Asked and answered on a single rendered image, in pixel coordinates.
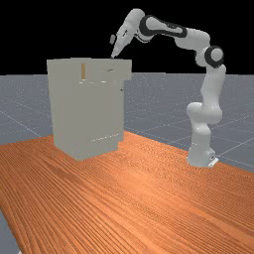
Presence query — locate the pale grey cabinet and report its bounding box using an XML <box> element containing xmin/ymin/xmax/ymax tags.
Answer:
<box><xmin>46</xmin><ymin>58</ymin><xmax>126</xmax><ymax>162</ymax></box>

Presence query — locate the pale grey cabinet drawer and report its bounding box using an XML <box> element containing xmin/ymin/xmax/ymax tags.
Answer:
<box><xmin>78</xmin><ymin>58</ymin><xmax>133</xmax><ymax>83</ymax></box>

